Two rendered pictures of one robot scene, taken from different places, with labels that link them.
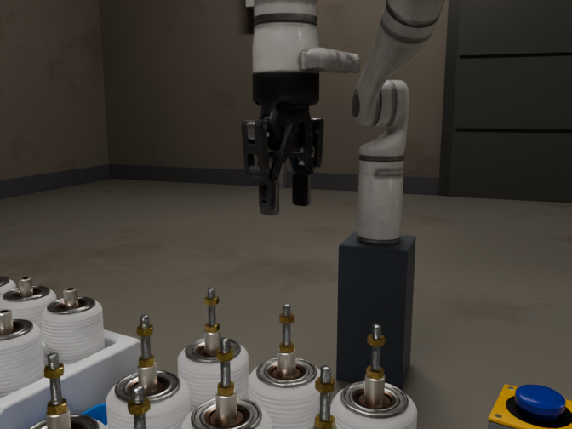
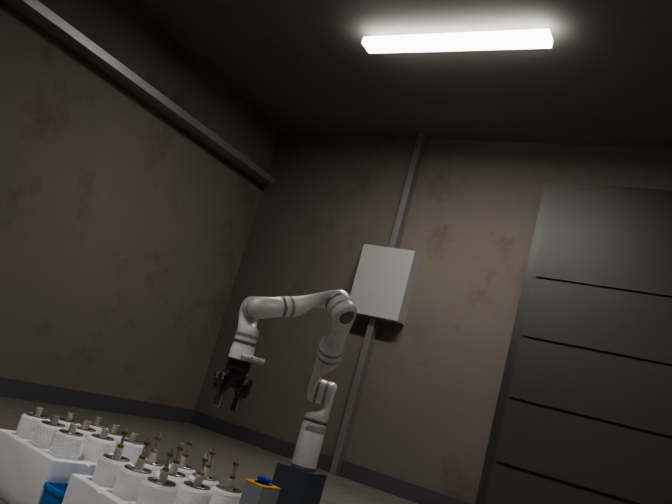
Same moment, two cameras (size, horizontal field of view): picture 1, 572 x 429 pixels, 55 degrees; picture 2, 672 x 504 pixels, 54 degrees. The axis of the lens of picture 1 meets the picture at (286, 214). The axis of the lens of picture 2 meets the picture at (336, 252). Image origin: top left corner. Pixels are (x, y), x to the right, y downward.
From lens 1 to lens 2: 1.52 m
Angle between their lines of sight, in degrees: 25
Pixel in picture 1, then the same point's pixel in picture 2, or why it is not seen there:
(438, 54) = (494, 390)
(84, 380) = not seen: hidden behind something
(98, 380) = not seen: hidden behind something
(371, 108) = (311, 392)
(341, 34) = (418, 352)
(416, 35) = (328, 361)
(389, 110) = (321, 395)
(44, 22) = (187, 282)
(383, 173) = (310, 428)
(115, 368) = not seen: hidden behind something
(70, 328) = (128, 449)
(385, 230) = (303, 461)
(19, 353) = (105, 447)
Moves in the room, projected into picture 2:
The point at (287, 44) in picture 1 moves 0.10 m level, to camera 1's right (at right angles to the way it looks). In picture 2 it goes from (239, 350) to (269, 358)
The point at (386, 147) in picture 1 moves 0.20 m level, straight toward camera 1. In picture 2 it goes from (315, 415) to (295, 411)
